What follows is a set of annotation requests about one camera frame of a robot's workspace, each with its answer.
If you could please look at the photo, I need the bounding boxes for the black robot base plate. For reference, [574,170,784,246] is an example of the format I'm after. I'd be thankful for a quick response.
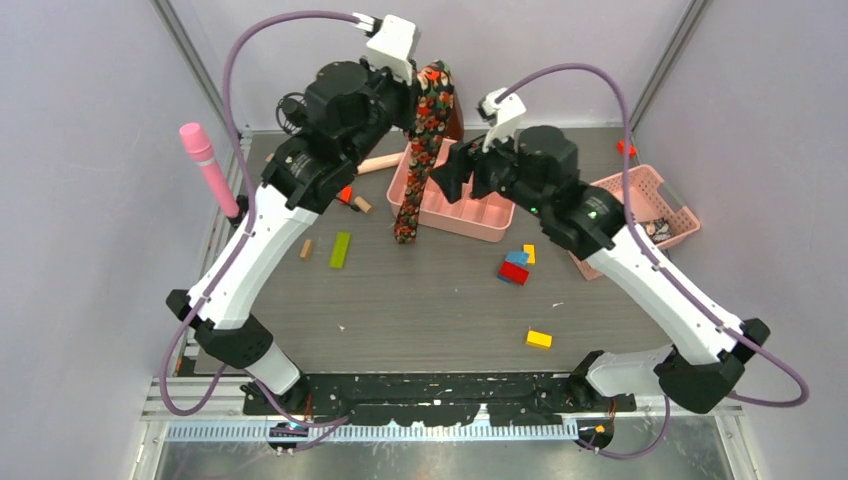
[241,372,636,448]

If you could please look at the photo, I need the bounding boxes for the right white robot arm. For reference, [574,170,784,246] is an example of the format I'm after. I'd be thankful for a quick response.
[430,126,770,414]

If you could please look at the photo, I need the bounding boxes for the yellow block near front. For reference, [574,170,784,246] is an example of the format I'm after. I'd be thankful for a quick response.
[525,330,553,349]

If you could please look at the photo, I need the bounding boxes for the yellow small block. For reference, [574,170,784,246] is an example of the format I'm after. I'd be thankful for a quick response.
[523,244,536,265]

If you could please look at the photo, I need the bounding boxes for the lime green building plate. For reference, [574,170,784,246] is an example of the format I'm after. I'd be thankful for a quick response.
[328,232,352,269]

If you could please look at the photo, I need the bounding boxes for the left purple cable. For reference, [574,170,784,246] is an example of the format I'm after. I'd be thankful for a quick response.
[157,9,372,458]

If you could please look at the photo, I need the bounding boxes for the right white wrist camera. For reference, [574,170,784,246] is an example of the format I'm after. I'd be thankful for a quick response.
[478,88,527,152]

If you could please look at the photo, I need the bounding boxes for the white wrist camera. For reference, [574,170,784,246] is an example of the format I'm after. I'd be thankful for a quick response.
[353,12,420,86]
[478,88,527,152]

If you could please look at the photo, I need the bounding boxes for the wooden cylinder block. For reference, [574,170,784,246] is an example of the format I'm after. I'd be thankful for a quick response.
[353,196,373,214]

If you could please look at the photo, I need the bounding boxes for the pink perforated basket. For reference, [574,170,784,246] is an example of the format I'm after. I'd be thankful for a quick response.
[568,164,702,282]

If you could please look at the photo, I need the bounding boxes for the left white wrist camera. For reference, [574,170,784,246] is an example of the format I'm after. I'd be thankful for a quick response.
[353,12,420,86]

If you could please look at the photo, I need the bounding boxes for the black microphone with tripod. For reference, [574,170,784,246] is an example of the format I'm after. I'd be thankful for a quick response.
[275,92,308,135]

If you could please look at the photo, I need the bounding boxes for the red toy brick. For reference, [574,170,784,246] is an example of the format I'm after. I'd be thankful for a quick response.
[497,261,529,286]

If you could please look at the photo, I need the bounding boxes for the floral patterned necktie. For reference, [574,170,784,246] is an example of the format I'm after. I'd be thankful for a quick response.
[394,60,456,244]

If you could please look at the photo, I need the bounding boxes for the blue toy brick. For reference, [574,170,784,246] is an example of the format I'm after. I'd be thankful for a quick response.
[505,250,529,267]

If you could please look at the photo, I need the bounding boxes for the small wooden rectangular block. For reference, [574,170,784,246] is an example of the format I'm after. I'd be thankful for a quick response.
[300,239,313,260]

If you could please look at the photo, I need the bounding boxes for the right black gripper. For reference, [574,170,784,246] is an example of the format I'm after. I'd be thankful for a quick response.
[430,118,550,218]

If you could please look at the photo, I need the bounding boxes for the red block far corner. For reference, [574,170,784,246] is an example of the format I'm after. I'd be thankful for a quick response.
[616,140,638,158]

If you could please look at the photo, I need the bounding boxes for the small orange block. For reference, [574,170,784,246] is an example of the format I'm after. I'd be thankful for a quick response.
[338,185,353,204]

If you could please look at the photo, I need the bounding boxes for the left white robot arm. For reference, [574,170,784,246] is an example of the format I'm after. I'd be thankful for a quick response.
[167,61,421,414]

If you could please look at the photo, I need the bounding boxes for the patterned ties in basket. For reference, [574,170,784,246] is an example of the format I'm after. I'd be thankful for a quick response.
[640,218,674,244]

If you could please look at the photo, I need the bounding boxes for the brown wooden metronome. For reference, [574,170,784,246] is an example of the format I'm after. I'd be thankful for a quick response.
[444,91,465,141]

